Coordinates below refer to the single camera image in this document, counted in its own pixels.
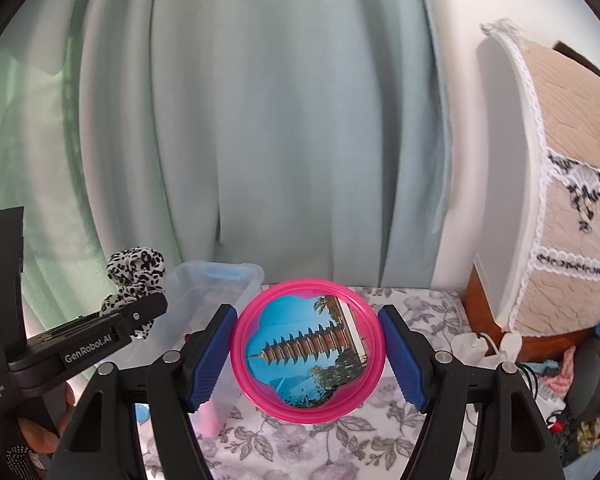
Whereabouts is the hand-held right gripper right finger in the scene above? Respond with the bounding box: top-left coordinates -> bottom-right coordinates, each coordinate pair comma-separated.
378,304 -> 566,480

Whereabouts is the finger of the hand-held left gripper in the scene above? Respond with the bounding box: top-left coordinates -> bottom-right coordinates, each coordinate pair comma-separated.
100,292 -> 169,335

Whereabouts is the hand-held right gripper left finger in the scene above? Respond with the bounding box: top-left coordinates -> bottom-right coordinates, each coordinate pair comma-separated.
47,304 -> 238,480

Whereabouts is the pink translucent round dish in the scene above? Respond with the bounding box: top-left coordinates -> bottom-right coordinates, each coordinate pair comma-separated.
229,280 -> 387,425

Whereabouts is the black and white spotted scrunchie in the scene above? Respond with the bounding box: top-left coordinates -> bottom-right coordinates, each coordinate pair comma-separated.
100,246 -> 167,341

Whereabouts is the clear plastic container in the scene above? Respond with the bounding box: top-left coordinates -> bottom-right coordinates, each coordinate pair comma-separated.
152,259 -> 265,426

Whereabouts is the pagoda picture card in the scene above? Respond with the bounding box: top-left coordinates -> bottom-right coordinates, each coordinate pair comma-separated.
245,296 -> 372,407

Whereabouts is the person's left hand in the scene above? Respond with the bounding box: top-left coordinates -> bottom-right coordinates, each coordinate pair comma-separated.
0,380 -> 78,480

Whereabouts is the pink small object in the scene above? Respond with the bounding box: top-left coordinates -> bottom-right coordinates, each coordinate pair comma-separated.
192,399 -> 224,437

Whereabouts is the white power strip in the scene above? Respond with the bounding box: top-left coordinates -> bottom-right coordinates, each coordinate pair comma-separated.
450,330 -> 524,362

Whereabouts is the grey floral bedsheet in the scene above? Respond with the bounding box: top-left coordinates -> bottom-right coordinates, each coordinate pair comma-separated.
130,282 -> 483,480

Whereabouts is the pink crumpled cloth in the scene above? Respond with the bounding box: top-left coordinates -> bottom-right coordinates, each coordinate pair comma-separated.
554,346 -> 582,392

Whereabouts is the black round object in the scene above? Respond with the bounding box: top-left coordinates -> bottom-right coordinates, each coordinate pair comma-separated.
564,337 -> 600,422

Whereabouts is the pale green curtain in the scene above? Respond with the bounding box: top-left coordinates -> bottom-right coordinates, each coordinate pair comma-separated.
0,0 -> 454,361

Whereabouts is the beige quilted lace-trimmed cover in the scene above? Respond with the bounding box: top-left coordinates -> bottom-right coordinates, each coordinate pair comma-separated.
480,19 -> 600,337

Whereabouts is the brown wooden bed frame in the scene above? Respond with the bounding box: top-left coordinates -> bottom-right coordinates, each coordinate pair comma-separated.
460,259 -> 600,362

